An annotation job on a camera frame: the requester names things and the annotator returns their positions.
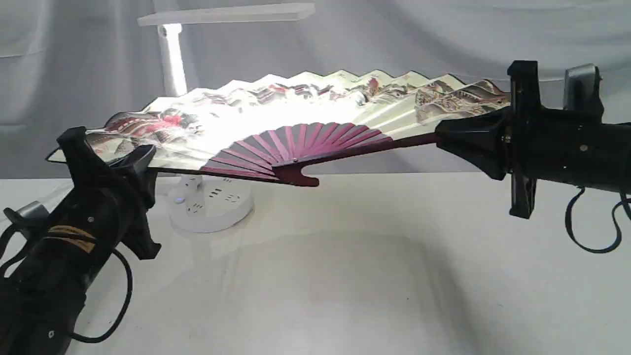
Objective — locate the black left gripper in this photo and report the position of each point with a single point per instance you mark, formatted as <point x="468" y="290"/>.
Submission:
<point x="107" y="206"/>

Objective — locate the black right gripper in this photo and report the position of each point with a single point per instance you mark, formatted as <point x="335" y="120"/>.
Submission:
<point x="545" y="144"/>

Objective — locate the painted folding paper fan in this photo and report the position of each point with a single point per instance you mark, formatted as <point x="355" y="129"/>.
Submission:
<point x="287" y="130"/>

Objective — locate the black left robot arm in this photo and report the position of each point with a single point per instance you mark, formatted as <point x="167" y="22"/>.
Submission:
<point x="36" y="323"/>

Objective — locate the white desk lamp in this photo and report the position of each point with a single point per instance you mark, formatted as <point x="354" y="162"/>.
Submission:
<point x="195" y="204"/>

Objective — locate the grey backdrop cloth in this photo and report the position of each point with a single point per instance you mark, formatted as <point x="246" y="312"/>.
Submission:
<point x="67" y="63"/>

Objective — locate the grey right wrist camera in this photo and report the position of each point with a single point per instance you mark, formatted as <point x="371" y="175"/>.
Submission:
<point x="582" y="91"/>

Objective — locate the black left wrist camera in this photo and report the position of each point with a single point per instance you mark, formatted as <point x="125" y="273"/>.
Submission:
<point x="30" y="217"/>

